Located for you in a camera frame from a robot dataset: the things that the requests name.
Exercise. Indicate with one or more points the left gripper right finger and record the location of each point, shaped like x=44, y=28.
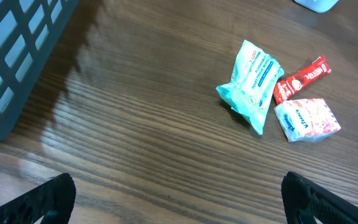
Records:
x=306, y=202

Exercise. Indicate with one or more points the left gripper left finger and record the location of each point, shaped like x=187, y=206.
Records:
x=51, y=203

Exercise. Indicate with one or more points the small red white box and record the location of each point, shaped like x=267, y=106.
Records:
x=308, y=120

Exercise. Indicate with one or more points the red stick packet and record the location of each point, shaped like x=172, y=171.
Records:
x=288, y=87

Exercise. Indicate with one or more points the teal tissue packet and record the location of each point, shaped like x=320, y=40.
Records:
x=250, y=89

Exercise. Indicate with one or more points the white barcode scanner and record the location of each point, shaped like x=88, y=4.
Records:
x=319, y=6

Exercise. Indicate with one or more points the grey plastic shopping basket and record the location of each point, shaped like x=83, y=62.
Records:
x=29, y=31

